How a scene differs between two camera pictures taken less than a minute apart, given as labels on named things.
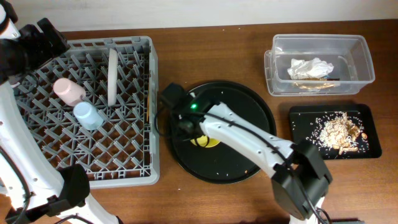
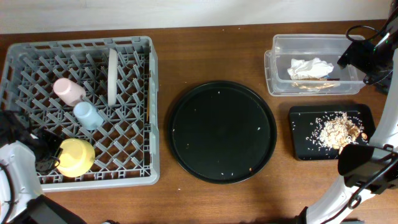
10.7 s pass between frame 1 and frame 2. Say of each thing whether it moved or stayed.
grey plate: stayed
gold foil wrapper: stayed
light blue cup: stayed
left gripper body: moved
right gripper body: moved
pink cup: stayed
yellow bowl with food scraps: moved
